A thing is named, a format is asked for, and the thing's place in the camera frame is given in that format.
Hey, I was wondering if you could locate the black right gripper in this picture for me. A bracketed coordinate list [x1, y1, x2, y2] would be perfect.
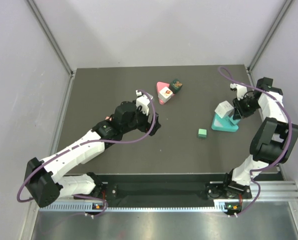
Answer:
[233, 94, 261, 120]

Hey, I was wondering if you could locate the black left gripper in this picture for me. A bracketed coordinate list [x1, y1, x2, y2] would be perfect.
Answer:
[122, 105, 160, 136]

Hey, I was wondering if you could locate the teal cube charger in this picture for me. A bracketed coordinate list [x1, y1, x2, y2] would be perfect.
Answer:
[229, 115, 241, 125]

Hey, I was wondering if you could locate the grey white cube adapter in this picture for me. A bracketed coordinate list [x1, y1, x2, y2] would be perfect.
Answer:
[215, 100, 234, 119]

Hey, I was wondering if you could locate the teal triangular power strip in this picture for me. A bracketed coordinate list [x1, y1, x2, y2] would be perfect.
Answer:
[211, 114, 239, 133]

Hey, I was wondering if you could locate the white tiger cube adapter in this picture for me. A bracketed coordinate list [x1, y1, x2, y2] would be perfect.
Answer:
[158, 86, 173, 104]

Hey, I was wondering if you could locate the mint green cube charger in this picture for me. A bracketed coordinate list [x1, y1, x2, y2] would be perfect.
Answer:
[198, 128, 207, 138]

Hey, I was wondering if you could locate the pink triangular power strip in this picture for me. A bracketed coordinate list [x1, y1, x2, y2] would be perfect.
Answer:
[156, 81, 174, 105]

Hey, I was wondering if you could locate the dark green cube adapter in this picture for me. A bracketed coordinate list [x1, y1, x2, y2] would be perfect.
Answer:
[169, 79, 183, 95]

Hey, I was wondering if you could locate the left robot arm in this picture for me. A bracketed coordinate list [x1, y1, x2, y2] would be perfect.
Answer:
[24, 95, 161, 208]

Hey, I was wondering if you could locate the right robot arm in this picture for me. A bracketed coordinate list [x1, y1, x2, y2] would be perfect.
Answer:
[222, 77, 298, 198]

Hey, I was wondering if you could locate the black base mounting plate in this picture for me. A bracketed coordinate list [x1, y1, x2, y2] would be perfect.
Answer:
[73, 174, 254, 208]

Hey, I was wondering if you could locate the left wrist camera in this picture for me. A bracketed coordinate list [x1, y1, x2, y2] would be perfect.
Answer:
[135, 90, 153, 116]

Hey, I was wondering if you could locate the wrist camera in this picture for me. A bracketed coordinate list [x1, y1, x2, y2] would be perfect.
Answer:
[135, 90, 153, 116]
[230, 83, 248, 101]

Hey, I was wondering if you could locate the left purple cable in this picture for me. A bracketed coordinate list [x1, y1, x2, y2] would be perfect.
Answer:
[16, 89, 156, 203]

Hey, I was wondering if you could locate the purple cable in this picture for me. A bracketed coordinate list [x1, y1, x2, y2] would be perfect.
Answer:
[16, 89, 156, 203]
[218, 66, 293, 217]

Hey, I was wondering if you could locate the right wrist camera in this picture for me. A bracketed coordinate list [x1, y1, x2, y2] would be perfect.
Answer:
[230, 83, 248, 101]

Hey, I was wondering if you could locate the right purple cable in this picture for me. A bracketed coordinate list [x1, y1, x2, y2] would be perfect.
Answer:
[218, 66, 293, 217]

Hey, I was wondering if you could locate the slotted cable duct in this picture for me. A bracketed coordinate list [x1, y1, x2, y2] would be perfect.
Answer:
[39, 201, 227, 213]

